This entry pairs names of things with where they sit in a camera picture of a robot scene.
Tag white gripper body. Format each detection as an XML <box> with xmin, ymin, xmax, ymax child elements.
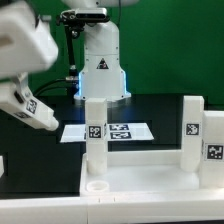
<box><xmin>0</xmin><ymin>0</ymin><xmax>58</xmax><ymax>79</ymax></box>

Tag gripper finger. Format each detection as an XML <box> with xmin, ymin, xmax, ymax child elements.
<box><xmin>15</xmin><ymin>72</ymin><xmax>32</xmax><ymax>99</ymax></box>

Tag white desk top tray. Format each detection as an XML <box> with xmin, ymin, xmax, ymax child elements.
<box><xmin>79</xmin><ymin>149</ymin><xmax>224</xmax><ymax>198</ymax></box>

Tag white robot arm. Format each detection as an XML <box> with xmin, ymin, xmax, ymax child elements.
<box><xmin>0</xmin><ymin>0</ymin><xmax>139</xmax><ymax>101</ymax></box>

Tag white marker sheet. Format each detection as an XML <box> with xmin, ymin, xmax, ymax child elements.
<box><xmin>60</xmin><ymin>123</ymin><xmax>154</xmax><ymax>143</ymax></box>

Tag black cables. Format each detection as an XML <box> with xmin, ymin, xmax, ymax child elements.
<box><xmin>31</xmin><ymin>77</ymin><xmax>78</xmax><ymax>98</ymax></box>

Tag black camera on stand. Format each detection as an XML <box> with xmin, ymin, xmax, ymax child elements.
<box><xmin>56</xmin><ymin>8</ymin><xmax>110</xmax><ymax>94</ymax></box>

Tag white L-shaped obstacle wall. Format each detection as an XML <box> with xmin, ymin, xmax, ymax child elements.
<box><xmin>0</xmin><ymin>155</ymin><xmax>224</xmax><ymax>224</ymax></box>

